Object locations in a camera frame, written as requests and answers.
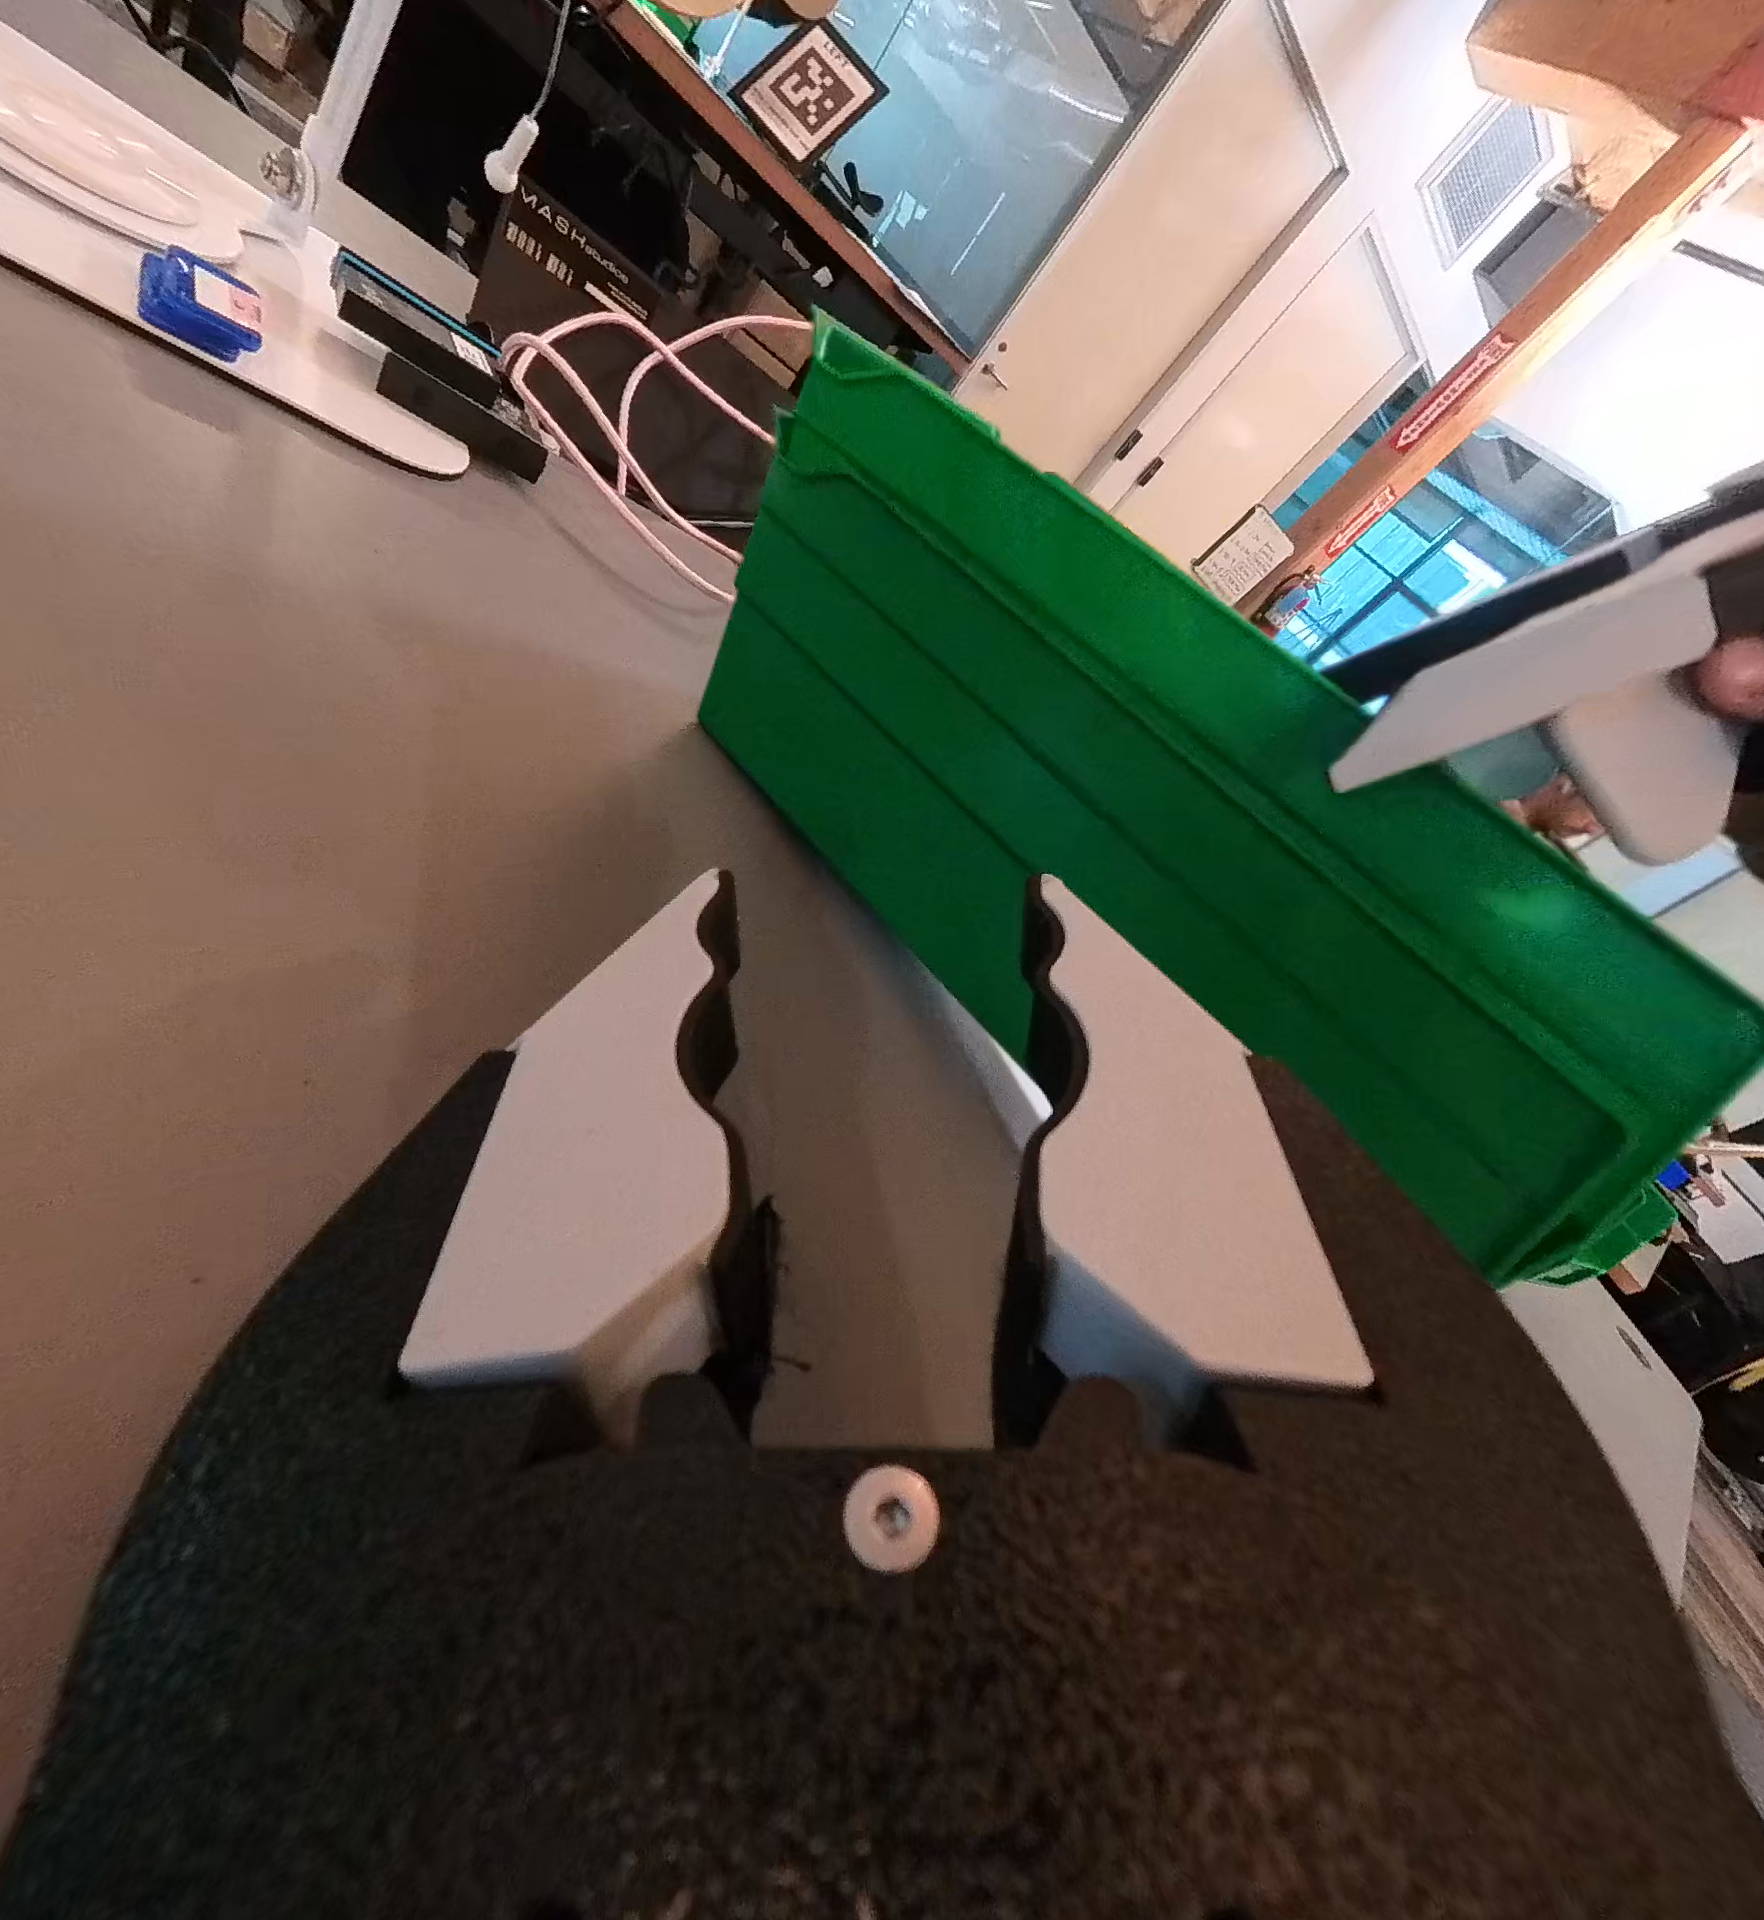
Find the black printed box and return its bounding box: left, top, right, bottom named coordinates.
left=470, top=184, right=764, bottom=452

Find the black box blue edge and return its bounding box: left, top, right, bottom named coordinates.
left=331, top=250, right=507, bottom=399

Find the white cable with plug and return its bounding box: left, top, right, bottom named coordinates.
left=484, top=0, right=584, bottom=191

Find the blue card case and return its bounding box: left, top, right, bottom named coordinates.
left=135, top=245, right=266, bottom=365

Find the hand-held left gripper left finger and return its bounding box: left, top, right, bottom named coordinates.
left=399, top=870, right=746, bottom=1391

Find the white door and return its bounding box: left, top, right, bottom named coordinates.
left=972, top=0, right=1432, bottom=519

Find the wall notice sheet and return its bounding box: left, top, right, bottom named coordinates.
left=1190, top=504, right=1297, bottom=602

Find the white round disc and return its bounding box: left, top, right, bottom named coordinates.
left=0, top=0, right=247, bottom=265

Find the pink cable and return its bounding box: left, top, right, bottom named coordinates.
left=500, top=306, right=825, bottom=602

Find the white flat stand base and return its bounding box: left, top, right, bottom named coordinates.
left=0, top=189, right=471, bottom=482

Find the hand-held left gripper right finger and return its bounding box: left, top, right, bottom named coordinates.
left=994, top=874, right=1378, bottom=1412

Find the wooden support post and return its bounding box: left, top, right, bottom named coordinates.
left=1264, top=114, right=1764, bottom=610

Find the fiducial tag sign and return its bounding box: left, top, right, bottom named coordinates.
left=730, top=6, right=887, bottom=163

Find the wall vent grille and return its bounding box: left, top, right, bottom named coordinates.
left=1417, top=94, right=1562, bottom=269

